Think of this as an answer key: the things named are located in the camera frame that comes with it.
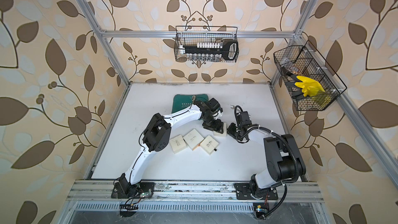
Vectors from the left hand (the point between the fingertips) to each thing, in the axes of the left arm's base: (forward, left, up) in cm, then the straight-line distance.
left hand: (218, 128), depth 91 cm
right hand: (0, -6, -4) cm, 8 cm away
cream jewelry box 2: (-6, +15, -2) cm, 16 cm away
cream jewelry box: (-9, +23, -2) cm, 25 cm away
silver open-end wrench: (+20, -12, -6) cm, 24 cm away
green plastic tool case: (+22, +25, -3) cm, 34 cm away
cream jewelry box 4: (-1, -4, -1) cm, 4 cm away
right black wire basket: (+27, -44, +29) cm, 59 cm away
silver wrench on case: (+22, +16, +2) cm, 27 cm away
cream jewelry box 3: (-9, +5, -2) cm, 11 cm away
